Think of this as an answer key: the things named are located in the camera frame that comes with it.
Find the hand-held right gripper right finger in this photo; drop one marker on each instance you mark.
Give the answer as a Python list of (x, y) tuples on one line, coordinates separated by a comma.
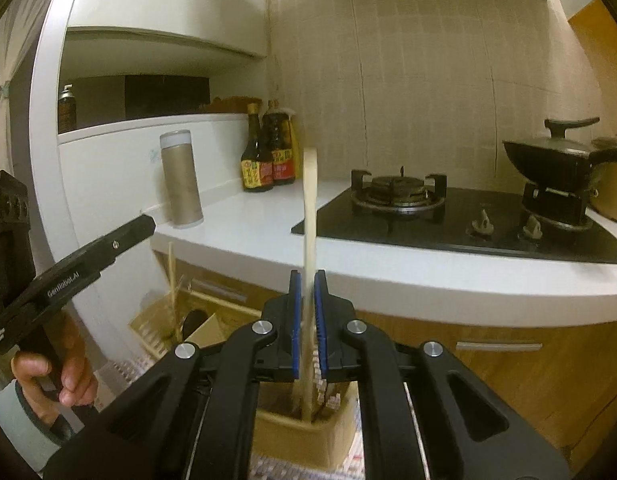
[(321, 332)]

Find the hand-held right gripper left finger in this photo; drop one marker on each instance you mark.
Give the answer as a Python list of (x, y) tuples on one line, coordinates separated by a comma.
[(294, 332)]

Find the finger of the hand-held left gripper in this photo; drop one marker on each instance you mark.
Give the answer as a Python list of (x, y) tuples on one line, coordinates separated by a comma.
[(123, 237)]

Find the wooden chopstick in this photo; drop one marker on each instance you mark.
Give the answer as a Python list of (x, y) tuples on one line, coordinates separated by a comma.
[(172, 270), (311, 200), (178, 310)]

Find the black plastic spoon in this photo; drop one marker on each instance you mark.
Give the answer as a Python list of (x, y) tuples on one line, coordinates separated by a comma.
[(193, 322)]

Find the yellow plastic utensil basket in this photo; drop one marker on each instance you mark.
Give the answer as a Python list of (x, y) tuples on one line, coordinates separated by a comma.
[(288, 435)]

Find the person's left forearm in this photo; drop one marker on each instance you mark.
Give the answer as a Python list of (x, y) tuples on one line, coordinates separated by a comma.
[(13, 425)]

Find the person's left hand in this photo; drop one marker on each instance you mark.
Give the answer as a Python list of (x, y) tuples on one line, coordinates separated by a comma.
[(78, 370)]

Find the beige cylindrical canister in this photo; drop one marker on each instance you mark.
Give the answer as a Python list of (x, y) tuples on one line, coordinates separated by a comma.
[(181, 180)]

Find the white kitchen countertop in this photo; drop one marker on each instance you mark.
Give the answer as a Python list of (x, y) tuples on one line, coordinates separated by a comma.
[(248, 230)]

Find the dark spray can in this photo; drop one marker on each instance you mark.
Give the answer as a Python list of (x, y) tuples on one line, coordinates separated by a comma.
[(67, 110)]

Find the slim dark sauce bottle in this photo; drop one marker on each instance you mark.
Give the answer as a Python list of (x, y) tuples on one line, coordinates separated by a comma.
[(256, 170)]

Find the black gas stove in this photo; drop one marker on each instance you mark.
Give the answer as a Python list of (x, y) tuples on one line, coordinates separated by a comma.
[(438, 220)]

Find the wide dark sauce bottle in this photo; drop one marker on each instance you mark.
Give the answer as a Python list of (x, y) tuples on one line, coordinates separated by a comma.
[(281, 155)]

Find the wooden base cabinets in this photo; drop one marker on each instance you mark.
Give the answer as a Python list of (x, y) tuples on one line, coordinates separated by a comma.
[(538, 390)]

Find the black wok with lid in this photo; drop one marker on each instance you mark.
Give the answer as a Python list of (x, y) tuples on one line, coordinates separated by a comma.
[(553, 160)]

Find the beige pressure cooker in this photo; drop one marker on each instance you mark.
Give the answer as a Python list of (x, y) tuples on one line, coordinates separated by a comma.
[(613, 195)]

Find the white wall cabinet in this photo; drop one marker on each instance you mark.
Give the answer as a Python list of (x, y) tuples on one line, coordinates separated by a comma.
[(163, 5)]

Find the yellow wall cabinet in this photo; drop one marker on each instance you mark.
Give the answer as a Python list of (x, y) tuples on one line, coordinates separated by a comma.
[(603, 45)]

